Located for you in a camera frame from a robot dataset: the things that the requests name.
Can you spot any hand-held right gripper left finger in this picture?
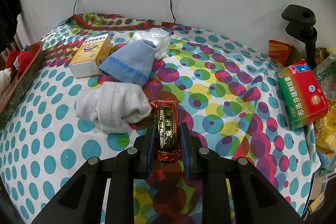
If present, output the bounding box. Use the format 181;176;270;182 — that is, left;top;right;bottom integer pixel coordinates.
31;122;157;224

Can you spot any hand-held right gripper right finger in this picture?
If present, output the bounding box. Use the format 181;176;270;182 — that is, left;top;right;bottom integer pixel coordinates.
178;123;305;224

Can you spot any red black candy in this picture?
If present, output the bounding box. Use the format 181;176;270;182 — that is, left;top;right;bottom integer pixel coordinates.
149;99;183;163

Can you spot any large white sock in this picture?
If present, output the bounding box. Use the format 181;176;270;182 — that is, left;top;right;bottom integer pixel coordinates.
76;82;153;134

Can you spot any yellow cartoon medicine box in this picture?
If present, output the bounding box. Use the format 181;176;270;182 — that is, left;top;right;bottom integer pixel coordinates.
69;35;112;79

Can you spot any clear plastic bag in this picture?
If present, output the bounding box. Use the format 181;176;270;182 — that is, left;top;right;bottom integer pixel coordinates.
131;28;171;59

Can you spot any round red worn tray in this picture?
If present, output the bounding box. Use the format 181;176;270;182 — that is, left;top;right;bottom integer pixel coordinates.
0;42;45;132

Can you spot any green and red medicine box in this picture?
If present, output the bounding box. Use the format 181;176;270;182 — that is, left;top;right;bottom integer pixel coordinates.
275;59;330;131

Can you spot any orange snack packet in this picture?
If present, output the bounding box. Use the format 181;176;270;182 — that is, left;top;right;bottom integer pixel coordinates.
268;40;294;63

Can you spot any plastic bag of yellow packets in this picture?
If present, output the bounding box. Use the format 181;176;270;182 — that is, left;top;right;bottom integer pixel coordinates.
312;47;336;177

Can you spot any black clamp stand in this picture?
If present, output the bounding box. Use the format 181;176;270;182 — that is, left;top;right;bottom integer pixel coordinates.
281;4;318;69

